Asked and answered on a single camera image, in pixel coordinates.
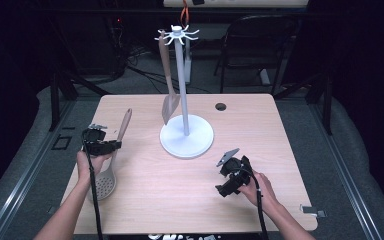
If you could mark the white stand foot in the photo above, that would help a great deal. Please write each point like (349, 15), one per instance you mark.
(265, 77)

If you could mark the person's left hand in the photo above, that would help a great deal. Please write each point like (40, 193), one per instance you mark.
(88, 168)

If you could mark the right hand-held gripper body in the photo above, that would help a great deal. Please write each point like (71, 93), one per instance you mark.
(236, 171)

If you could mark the black chair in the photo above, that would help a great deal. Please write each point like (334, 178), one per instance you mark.
(263, 61)

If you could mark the beige perforated skimmer spoon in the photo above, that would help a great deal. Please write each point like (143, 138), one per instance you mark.
(105, 186)

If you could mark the white utensil rack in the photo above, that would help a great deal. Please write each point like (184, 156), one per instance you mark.
(186, 136)

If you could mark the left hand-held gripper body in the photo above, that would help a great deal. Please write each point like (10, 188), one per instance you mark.
(96, 145)

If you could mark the grey metal bracket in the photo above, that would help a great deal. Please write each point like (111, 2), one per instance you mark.
(52, 210)
(311, 210)

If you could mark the dark equipment stand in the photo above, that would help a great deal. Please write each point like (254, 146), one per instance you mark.
(118, 36)

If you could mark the black metal frame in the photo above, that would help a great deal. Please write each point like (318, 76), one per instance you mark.
(55, 100)
(327, 106)

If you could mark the person's right hand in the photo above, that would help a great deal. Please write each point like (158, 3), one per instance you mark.
(263, 193)

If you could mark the metal floor rail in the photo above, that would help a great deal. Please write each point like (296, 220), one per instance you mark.
(30, 166)
(346, 173)

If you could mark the black printed shirt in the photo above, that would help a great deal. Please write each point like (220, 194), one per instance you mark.
(180, 237)

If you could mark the beige solid spatula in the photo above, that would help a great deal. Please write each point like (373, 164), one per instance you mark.
(170, 106)

